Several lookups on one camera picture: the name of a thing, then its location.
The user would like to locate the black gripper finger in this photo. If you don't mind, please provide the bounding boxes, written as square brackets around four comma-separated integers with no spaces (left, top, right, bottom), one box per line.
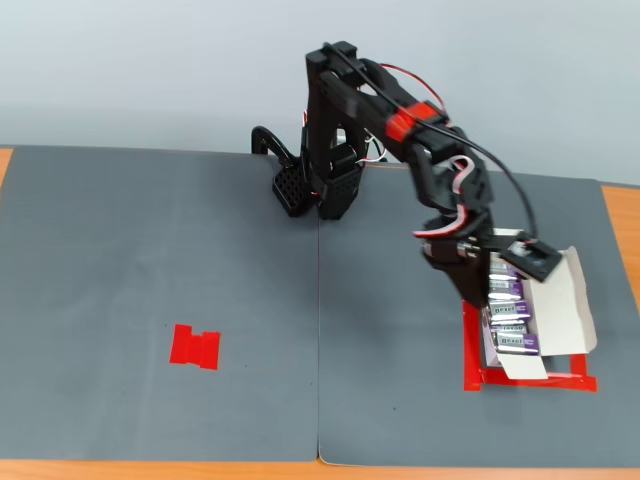
[446,258,493,310]

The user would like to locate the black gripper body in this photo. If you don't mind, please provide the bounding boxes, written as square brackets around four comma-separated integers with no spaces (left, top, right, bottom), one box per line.
[419,231,522,275]

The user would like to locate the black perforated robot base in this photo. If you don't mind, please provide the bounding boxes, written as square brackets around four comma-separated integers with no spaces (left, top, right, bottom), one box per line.
[271,163,362,222]

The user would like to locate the white cardboard box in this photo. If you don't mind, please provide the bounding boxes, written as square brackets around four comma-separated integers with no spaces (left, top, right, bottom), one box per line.
[481,227,599,382]

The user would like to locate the grey rubber mat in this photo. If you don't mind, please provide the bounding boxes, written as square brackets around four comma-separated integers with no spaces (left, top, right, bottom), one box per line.
[0,145,321,462]
[317,162,640,469]

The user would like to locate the red tape band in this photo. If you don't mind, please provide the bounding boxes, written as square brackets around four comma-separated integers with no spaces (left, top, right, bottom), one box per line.
[386,100,450,143]

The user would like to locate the black table clamp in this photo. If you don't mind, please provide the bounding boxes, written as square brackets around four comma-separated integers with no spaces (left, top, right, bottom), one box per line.
[250,125,297,172]

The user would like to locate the red tape patch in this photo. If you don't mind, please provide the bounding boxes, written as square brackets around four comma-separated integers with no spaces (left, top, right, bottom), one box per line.
[168,323,222,372]

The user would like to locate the red tape frame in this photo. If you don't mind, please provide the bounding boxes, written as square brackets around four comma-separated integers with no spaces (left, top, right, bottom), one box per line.
[460,298,600,394]

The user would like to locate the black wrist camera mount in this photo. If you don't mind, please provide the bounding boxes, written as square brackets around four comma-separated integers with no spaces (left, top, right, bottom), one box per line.
[500,238,562,283]

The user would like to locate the red white servo wires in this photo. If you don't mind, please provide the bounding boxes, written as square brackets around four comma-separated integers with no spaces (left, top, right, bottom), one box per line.
[302,62,476,241]

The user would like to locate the black camera cable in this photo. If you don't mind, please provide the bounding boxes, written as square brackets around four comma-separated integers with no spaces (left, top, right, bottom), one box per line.
[322,42,539,246]

